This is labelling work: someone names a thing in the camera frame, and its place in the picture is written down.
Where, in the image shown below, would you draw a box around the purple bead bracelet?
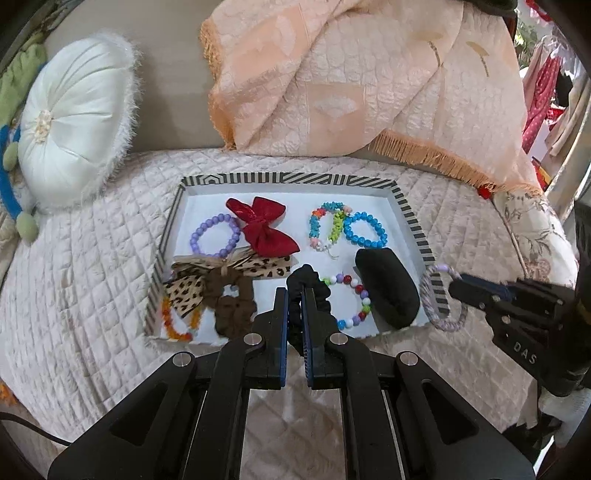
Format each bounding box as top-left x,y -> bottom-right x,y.
188,212 -> 243,259

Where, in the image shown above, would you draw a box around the round white satin cushion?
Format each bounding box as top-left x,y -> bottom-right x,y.
18,32 -> 139,210

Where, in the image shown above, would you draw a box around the peach fringed blanket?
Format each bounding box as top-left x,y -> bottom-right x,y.
199,1 -> 541,194

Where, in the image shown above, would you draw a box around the lavender white spiral bracelet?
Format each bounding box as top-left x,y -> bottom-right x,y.
419,263 -> 470,333

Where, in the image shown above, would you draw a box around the orange amber bead bracelet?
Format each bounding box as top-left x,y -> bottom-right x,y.
159,294 -> 204,343

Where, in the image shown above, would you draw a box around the floral cream bed skirt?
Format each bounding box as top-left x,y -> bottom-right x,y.
493,191 -> 579,288

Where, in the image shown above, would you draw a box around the brown scrunchie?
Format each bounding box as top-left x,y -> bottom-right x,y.
204,267 -> 256,340

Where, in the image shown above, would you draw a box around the quilted cream bedspread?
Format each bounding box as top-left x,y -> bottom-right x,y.
1,149 -> 533,479

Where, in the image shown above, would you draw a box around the beige upholstered headboard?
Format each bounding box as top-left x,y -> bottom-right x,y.
46,0 -> 223,152

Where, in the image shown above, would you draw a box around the black velvet pouch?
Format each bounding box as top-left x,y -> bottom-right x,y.
355,248 -> 420,330

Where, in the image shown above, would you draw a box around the black cable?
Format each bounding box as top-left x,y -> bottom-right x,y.
0,410 -> 73,447

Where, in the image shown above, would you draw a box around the multicolour bead bracelet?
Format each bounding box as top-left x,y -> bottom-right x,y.
321,273 -> 373,331

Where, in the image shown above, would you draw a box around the striped black white tray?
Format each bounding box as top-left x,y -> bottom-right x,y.
144,172 -> 436,341

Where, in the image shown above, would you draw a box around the green blue plush toy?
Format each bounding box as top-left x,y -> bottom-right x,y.
1,43 -> 47,243

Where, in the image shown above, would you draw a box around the red satin bow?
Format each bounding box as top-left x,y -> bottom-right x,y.
225,197 -> 300,258

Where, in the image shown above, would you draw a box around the hanging red clothes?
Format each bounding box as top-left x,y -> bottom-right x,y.
522,41 -> 590,157

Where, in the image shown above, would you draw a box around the black scrunchie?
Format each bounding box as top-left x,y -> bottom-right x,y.
287,264 -> 331,357

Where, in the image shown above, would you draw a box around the leopard print bow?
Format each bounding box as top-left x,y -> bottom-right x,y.
164,247 -> 297,318

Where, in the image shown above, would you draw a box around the blue bead bracelet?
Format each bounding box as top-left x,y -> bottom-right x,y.
341,210 -> 390,250

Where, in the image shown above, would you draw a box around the colourful snowflake bead bracelet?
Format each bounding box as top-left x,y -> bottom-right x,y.
307,200 -> 354,254

